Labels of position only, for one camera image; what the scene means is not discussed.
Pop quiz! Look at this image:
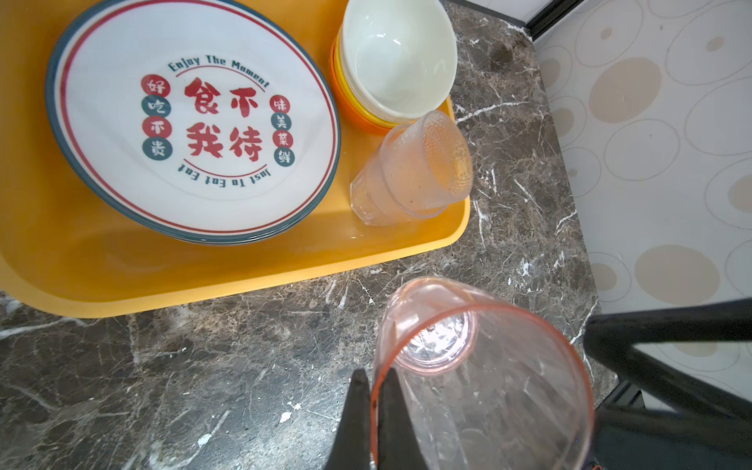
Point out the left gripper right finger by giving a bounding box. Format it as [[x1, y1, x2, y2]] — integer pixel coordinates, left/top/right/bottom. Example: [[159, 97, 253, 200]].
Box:
[[375, 368, 428, 470]]

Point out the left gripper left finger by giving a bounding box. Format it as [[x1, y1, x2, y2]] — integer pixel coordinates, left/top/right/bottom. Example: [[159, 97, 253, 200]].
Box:
[[324, 369, 371, 470]]

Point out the pink translucent cup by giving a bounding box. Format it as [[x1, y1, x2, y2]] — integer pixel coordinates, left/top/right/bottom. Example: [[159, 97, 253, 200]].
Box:
[[371, 277, 595, 469]]

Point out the clear plastic cup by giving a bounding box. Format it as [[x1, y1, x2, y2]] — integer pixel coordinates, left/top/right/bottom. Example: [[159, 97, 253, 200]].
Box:
[[350, 111, 473, 226]]

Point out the orange plastic bowl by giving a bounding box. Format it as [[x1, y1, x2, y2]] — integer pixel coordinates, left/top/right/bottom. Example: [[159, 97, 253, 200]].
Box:
[[329, 44, 391, 136]]

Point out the yellow bowl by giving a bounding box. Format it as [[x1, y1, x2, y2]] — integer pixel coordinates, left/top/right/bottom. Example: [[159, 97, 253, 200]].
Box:
[[332, 35, 398, 131]]

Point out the white bowl stack bottom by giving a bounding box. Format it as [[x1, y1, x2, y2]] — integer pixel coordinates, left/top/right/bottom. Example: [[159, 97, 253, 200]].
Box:
[[339, 1, 457, 125]]

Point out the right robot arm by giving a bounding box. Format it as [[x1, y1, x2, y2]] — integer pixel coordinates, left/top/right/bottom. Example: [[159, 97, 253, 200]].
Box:
[[583, 299, 751, 469]]

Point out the yellow plastic bin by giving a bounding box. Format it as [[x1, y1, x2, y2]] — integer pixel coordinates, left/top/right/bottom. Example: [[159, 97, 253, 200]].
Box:
[[1, 1, 470, 318]]

